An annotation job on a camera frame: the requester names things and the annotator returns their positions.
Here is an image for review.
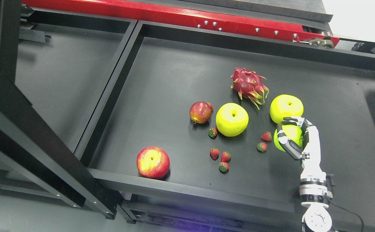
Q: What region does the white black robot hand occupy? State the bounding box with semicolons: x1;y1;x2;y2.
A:
276;116;326;190

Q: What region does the green apple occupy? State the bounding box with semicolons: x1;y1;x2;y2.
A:
273;125;303;152

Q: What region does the yellow apple right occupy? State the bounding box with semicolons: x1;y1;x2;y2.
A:
270;94;304;124

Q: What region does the yellow apple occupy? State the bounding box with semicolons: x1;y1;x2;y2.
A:
216;102;249;137
270;94;304;124

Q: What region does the strawberry lower middle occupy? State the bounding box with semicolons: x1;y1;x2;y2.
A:
220;151;231;163

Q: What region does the yellow apple centre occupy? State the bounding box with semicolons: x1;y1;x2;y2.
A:
216;102;249;137

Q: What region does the strawberry near centre apple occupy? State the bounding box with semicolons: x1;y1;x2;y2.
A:
208;128;218;139

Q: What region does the red apple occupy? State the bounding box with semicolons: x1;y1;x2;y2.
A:
137;147;171;179

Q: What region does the strawberry right lower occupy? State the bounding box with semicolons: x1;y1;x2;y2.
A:
257;142;268;152

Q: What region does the strawberry right upper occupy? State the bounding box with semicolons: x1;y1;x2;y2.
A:
261;131;272;142

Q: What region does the strawberry bottom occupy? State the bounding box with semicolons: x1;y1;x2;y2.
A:
218;162;230;173

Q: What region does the strawberry lower left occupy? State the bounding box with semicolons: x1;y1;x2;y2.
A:
209;148;220;160

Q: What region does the dragon fruit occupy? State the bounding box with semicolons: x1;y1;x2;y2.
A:
230;67;270;110

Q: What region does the pomegranate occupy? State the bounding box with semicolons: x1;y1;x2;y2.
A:
189;101;213;124

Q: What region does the red metal beam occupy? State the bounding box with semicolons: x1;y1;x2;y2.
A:
22;0;340;46

